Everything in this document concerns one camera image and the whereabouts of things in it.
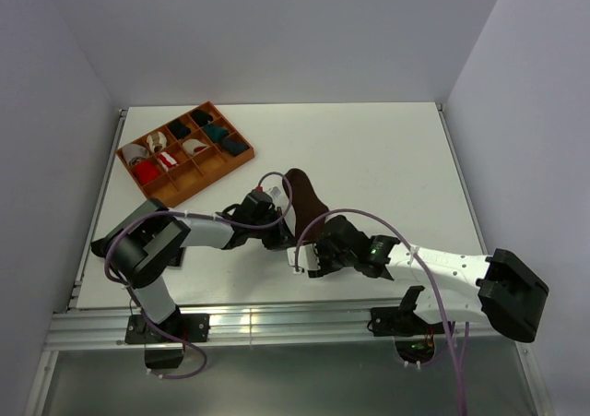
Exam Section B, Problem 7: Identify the orange wooden divider tray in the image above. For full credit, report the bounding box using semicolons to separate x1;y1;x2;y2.
116;101;255;208

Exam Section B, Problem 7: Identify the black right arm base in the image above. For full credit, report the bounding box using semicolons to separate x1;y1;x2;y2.
366;306;444;365

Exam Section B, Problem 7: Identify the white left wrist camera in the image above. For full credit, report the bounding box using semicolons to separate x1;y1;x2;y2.
255;185;284;201

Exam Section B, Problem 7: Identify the teal green rolled sock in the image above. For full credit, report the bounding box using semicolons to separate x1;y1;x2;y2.
202;124;230;144

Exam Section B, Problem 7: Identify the black patterned sock pile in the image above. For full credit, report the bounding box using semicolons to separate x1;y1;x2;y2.
167;248;185;269

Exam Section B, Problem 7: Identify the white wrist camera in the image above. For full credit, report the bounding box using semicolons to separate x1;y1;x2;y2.
287;244;320;277
255;185;284;201

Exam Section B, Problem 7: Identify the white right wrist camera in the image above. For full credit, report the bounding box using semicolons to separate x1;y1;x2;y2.
287;244;320;277

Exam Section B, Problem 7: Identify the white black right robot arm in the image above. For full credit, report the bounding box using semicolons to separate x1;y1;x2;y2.
289;215;549;343

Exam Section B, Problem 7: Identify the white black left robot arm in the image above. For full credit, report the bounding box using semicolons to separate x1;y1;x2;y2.
90;188;294;341

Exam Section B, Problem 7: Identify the red white striped sock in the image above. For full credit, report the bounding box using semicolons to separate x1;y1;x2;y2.
157;151;178;172

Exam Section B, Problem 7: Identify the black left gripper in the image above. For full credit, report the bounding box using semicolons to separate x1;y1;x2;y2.
249;207;298;250

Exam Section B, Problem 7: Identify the dark teal rolled sock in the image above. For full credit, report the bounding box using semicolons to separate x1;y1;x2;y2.
220;137;248;157

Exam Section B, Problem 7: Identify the aluminium frame rail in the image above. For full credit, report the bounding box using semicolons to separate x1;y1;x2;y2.
43;298;529;351

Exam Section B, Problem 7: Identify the beige brown rolled sock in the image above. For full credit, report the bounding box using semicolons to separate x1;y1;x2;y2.
146;131;168;153

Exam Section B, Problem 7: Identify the grey white rolled sock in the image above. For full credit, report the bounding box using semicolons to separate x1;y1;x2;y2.
121;143;150;167

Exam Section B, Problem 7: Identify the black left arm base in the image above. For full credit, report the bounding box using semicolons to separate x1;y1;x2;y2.
124;312;210;379

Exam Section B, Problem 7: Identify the white red rolled sock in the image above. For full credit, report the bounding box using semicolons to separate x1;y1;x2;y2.
182;138;207;156

